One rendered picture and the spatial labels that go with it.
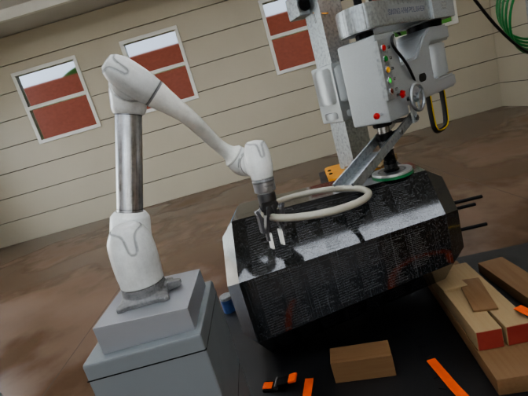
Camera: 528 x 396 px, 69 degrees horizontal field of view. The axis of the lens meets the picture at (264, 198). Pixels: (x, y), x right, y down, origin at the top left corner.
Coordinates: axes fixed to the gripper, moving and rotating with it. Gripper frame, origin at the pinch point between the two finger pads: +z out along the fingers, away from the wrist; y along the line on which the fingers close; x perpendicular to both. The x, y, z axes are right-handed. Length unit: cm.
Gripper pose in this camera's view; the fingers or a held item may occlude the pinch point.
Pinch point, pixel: (276, 239)
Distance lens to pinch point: 160.6
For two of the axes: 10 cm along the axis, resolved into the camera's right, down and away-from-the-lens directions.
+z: 2.2, 9.6, 1.8
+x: -4.6, -0.6, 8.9
